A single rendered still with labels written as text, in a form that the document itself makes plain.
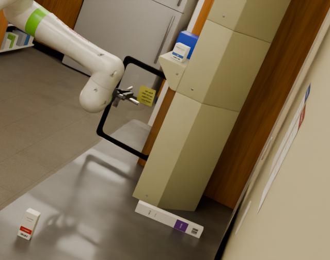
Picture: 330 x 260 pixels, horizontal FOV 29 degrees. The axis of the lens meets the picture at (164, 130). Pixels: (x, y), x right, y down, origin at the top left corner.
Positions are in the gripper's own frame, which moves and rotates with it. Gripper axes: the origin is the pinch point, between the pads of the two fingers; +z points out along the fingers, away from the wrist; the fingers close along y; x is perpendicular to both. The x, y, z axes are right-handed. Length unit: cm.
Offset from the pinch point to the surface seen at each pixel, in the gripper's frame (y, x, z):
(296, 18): -56, -54, 14
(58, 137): 89, 126, 243
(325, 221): -69, -48, -205
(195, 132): -39.4, -0.9, -20.4
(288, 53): -59, -40, 14
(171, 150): -33.4, 9.3, -22.6
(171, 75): -22.0, -18.2, -22.8
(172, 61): -20.3, -23.0, -22.3
